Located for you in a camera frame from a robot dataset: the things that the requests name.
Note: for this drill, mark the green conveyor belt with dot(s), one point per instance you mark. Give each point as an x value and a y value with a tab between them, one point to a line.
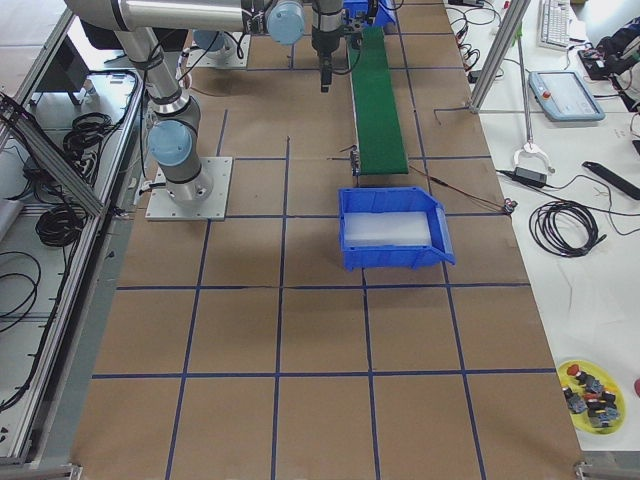
380	146

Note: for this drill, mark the black flat bar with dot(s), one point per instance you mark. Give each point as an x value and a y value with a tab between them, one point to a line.
614	179

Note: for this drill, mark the teach pendant tablet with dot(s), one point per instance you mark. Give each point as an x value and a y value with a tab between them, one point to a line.
564	96

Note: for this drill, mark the white keyboard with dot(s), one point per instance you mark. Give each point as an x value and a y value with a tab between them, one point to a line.
554	17

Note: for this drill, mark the yellow plate of buttons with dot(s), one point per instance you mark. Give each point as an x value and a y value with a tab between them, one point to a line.
594	400

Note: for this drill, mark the black power adapter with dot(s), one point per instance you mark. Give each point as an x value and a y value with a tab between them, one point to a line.
529	177

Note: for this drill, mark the blue bin left side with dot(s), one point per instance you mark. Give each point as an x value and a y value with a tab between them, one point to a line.
357	8

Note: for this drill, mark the blue bin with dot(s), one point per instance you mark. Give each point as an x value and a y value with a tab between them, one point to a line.
392	227
357	8

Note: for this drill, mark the blue bin right side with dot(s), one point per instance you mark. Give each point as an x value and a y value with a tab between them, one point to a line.
392	227

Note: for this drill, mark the aluminium frame post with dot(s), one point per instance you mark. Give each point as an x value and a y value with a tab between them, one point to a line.
505	36

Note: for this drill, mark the reacher grabber tool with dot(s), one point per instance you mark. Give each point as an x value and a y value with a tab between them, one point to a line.
529	148

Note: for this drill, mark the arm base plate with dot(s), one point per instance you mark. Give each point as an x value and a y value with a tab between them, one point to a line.
204	198
219	50

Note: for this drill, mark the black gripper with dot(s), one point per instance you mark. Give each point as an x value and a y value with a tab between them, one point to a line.
326	44

